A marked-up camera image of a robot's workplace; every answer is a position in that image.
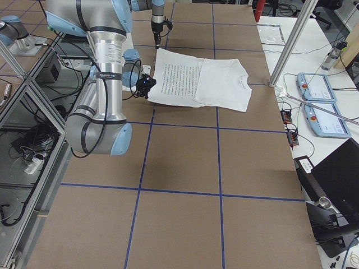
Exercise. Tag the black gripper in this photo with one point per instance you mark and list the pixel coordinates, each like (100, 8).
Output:
(156, 28)
(141, 89)

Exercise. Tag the white long-sleeve printed shirt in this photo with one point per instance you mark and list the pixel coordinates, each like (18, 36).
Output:
(184, 80)

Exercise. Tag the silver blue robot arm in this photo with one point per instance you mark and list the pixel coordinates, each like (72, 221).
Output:
(97, 125)
(156, 7)

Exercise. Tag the plastic sheet document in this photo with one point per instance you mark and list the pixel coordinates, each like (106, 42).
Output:
(271, 34)

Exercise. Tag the white power strip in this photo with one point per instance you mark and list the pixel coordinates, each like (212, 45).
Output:
(35, 163)

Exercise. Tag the upper blue teach pendant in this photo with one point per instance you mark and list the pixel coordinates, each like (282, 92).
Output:
(315, 87)

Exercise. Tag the blue teach pendant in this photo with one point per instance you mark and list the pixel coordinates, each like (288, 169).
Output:
(326, 125)
(315, 87)

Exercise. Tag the clear water bottle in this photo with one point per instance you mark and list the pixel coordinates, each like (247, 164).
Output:
(333, 55)

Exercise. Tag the lower blue teach pendant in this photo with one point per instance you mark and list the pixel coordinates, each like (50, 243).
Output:
(326, 125)

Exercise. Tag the black laptop computer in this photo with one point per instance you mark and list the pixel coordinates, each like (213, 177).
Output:
(335, 177)

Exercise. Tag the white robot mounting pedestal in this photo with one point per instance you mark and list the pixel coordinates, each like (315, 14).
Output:
(130, 69)

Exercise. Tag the aluminium frame post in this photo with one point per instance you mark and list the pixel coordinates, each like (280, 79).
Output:
(295, 34)

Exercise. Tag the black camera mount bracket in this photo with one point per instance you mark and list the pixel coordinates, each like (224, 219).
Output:
(334, 231)

